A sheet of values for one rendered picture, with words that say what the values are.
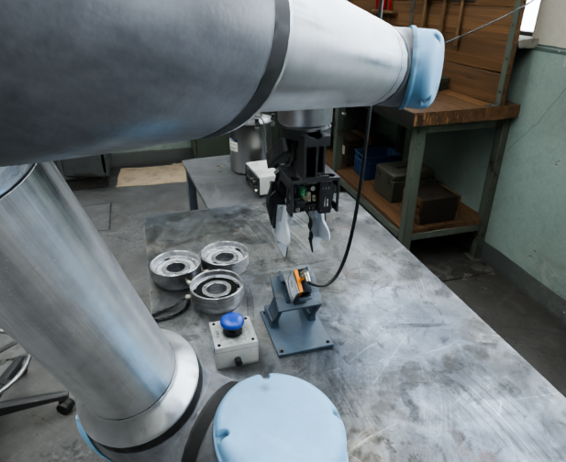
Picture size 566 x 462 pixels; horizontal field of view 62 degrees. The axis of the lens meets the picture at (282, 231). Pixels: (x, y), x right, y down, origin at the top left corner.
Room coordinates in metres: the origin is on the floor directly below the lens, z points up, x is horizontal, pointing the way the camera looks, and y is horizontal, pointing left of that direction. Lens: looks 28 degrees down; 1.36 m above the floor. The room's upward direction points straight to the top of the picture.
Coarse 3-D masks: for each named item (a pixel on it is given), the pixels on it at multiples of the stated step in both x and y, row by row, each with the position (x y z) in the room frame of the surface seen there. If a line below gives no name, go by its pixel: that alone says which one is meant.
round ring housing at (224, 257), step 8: (208, 248) 0.93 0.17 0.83; (216, 248) 0.93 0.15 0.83; (232, 248) 0.94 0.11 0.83; (240, 248) 0.93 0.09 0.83; (200, 256) 0.88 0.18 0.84; (216, 256) 0.90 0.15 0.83; (224, 256) 0.92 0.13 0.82; (232, 256) 0.91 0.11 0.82; (248, 256) 0.89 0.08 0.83; (208, 264) 0.85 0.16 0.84; (216, 264) 0.85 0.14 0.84; (224, 264) 0.85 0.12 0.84; (232, 264) 0.85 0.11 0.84; (240, 264) 0.86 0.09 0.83; (248, 264) 0.89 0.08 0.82; (240, 272) 0.87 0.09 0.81
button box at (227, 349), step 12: (216, 324) 0.64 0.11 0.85; (216, 336) 0.61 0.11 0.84; (228, 336) 0.61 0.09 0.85; (240, 336) 0.61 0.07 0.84; (252, 336) 0.61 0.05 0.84; (216, 348) 0.58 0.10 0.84; (228, 348) 0.59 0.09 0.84; (240, 348) 0.59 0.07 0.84; (252, 348) 0.60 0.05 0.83; (216, 360) 0.58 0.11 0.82; (228, 360) 0.59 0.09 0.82; (240, 360) 0.58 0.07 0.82; (252, 360) 0.60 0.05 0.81
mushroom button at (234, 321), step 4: (232, 312) 0.64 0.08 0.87; (224, 316) 0.63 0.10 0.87; (228, 316) 0.63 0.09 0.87; (232, 316) 0.63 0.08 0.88; (236, 316) 0.63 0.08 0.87; (240, 316) 0.63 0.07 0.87; (220, 320) 0.62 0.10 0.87; (224, 320) 0.62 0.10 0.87; (228, 320) 0.62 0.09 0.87; (232, 320) 0.62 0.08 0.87; (236, 320) 0.62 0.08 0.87; (240, 320) 0.62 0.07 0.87; (220, 324) 0.62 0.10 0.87; (224, 324) 0.61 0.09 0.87; (228, 324) 0.61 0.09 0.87; (232, 324) 0.61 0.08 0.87; (236, 324) 0.61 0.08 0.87; (240, 324) 0.61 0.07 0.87; (224, 328) 0.61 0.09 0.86; (228, 328) 0.61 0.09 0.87; (232, 328) 0.61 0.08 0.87; (236, 328) 0.61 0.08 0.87
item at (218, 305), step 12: (204, 276) 0.81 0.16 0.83; (216, 276) 0.82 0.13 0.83; (228, 276) 0.82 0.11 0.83; (192, 288) 0.77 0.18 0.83; (204, 288) 0.78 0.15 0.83; (216, 288) 0.79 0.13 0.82; (228, 288) 0.78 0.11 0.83; (240, 288) 0.76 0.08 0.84; (192, 300) 0.75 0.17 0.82; (204, 300) 0.72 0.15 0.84; (216, 300) 0.72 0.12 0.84; (228, 300) 0.73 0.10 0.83; (240, 300) 0.75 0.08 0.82; (204, 312) 0.73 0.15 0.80; (216, 312) 0.73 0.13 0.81
